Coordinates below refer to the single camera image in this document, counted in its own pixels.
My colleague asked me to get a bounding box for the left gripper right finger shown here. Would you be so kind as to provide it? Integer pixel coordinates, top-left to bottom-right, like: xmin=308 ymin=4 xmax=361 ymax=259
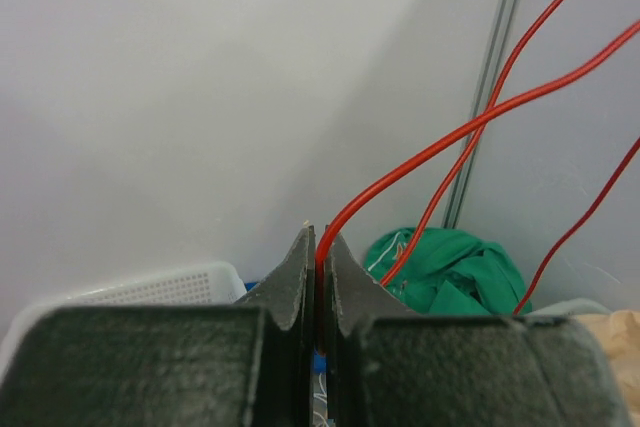
xmin=324 ymin=238 xmax=630 ymax=426

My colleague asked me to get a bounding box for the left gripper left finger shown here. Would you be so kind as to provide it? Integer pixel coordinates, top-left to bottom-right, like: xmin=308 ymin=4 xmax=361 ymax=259
xmin=1 ymin=227 xmax=315 ymax=426

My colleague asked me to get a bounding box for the thick red wire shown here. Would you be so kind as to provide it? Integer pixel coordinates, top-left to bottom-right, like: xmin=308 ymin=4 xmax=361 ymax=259
xmin=313 ymin=0 xmax=640 ymax=356

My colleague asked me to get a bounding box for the bright blue cloth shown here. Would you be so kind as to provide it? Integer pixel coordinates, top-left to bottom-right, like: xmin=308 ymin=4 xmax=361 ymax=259
xmin=244 ymin=281 xmax=259 ymax=293

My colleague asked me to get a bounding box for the white perforated basket rear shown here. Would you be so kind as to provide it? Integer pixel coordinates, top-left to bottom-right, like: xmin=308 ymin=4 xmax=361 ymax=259
xmin=1 ymin=261 xmax=247 ymax=373

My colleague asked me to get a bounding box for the white perforated basket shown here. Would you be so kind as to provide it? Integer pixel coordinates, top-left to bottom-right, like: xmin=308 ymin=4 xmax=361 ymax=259
xmin=531 ymin=298 xmax=611 ymax=316
xmin=1 ymin=261 xmax=247 ymax=373

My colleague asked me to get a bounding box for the green garment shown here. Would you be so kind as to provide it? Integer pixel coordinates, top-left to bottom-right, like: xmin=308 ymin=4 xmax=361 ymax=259
xmin=386 ymin=228 xmax=527 ymax=316

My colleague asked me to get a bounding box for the white perforated basket right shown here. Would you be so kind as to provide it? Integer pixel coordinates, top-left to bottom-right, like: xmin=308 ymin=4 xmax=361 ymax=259
xmin=531 ymin=298 xmax=611 ymax=316

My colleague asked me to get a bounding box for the peach bucket hat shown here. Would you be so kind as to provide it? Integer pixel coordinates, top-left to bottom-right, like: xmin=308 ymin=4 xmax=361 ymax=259
xmin=574 ymin=310 xmax=640 ymax=426

